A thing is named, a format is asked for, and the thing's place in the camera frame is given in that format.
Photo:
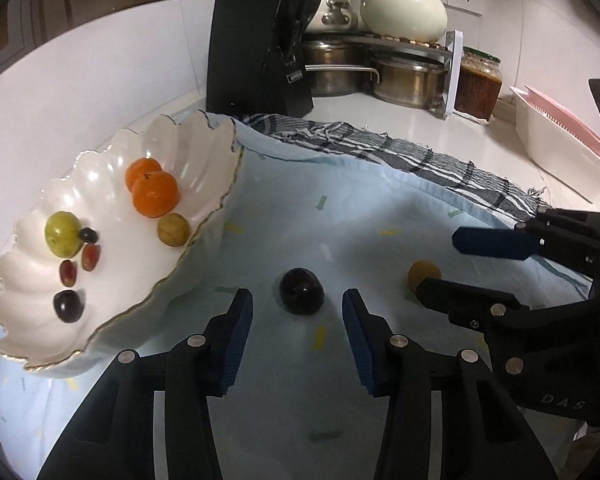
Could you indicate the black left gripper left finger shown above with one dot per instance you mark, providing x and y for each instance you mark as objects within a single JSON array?
[{"x": 111, "y": 434}]

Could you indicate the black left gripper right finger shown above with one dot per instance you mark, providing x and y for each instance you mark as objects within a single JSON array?
[{"x": 484, "y": 435}]

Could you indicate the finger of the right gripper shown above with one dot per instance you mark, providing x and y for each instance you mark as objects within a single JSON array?
[
  {"x": 568, "y": 237},
  {"x": 493, "y": 313}
]

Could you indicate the yellow-brown longan fruit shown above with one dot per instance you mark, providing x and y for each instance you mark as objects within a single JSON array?
[{"x": 419, "y": 271}]

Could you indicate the dark round plum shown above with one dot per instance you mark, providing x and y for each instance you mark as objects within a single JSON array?
[{"x": 68, "y": 305}]

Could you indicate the red grape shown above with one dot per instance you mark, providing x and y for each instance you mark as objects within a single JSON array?
[
  {"x": 67, "y": 273},
  {"x": 90, "y": 256}
]

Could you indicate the small dark grape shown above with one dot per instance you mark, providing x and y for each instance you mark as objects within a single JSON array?
[{"x": 88, "y": 236}]

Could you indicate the green apple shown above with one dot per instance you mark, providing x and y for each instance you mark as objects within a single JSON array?
[{"x": 62, "y": 234}]

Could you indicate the brown longan fruit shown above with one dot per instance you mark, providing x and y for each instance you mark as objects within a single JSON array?
[{"x": 173, "y": 230}]

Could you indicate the large orange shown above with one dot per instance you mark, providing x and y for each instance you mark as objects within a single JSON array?
[{"x": 155, "y": 193}]

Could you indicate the grey checked cloth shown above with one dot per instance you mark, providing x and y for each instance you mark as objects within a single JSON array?
[{"x": 462, "y": 178}]

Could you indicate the white pink dish rack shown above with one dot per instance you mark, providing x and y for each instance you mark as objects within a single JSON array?
[{"x": 558, "y": 142}]

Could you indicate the red grape in bowl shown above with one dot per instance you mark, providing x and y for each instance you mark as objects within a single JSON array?
[{"x": 67, "y": 273}]

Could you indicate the white scalloped ceramic bowl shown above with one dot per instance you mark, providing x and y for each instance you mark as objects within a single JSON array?
[{"x": 137, "y": 276}]

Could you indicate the glass jar brown sauce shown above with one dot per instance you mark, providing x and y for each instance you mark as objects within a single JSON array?
[{"x": 479, "y": 84}]

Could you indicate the light blue patterned cloth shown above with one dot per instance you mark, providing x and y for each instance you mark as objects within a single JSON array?
[{"x": 297, "y": 410}]

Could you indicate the steel pot lower right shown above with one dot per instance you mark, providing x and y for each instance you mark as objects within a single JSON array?
[{"x": 408, "y": 81}]

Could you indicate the white metal pot rack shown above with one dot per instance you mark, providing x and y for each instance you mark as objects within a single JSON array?
[{"x": 449, "y": 53}]

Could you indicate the small tangerine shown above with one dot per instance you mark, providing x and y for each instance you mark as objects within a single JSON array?
[{"x": 138, "y": 169}]

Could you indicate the cream ceramic pot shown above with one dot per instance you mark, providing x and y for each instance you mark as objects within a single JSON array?
[{"x": 418, "y": 20}]

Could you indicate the steel pot on rack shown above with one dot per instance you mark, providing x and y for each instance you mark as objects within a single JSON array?
[{"x": 335, "y": 68}]

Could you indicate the steel pot with lid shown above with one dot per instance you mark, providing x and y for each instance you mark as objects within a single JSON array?
[{"x": 333, "y": 17}]

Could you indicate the black knife block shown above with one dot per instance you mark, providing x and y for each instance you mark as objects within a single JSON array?
[{"x": 255, "y": 61}]

